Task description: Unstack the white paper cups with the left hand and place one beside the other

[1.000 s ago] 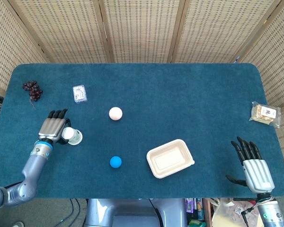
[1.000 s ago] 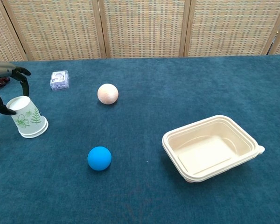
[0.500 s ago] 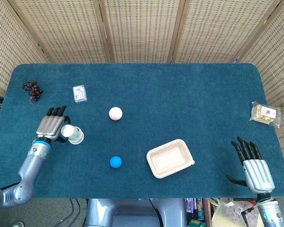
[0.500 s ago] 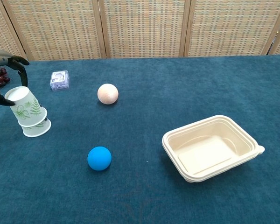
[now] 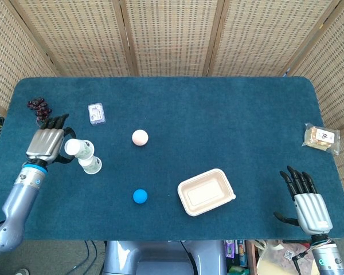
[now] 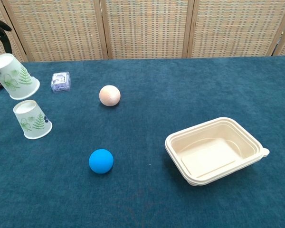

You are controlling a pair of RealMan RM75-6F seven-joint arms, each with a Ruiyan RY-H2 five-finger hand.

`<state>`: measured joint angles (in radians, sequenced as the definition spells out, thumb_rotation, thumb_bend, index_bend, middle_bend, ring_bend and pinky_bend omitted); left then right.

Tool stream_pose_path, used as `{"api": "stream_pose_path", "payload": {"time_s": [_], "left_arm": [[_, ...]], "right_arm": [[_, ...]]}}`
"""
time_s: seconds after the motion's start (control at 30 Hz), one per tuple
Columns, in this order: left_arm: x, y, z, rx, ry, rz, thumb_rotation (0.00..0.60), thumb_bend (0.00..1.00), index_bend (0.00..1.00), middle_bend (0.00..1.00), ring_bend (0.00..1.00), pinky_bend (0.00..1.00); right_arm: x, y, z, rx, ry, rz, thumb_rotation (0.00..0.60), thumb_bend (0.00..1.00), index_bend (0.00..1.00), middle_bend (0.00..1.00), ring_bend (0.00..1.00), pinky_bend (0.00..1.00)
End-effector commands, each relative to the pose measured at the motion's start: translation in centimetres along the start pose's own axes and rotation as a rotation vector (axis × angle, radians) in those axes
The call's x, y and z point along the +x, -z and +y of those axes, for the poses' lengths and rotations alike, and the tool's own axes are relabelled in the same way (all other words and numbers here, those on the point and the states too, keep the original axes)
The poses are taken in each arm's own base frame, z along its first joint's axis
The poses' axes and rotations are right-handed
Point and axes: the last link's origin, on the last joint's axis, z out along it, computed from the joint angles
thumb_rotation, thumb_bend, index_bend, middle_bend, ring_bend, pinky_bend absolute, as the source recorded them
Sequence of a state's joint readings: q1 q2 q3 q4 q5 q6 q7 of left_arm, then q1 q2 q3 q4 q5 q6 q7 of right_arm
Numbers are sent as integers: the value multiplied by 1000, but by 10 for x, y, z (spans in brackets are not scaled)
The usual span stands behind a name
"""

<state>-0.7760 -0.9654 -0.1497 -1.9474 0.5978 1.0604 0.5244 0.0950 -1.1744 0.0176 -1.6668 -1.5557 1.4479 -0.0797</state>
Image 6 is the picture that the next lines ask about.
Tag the white leaf print paper cup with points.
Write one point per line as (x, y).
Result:
(33, 121)
(16, 78)

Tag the clear plastic pin box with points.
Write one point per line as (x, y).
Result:
(60, 82)

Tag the beige wooden ball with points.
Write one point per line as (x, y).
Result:
(109, 95)

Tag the blue ball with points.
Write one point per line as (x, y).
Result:
(101, 161)

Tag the teal blue tablecloth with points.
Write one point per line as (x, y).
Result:
(142, 194)

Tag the beige plastic food container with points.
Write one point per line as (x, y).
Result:
(199, 183)
(211, 152)

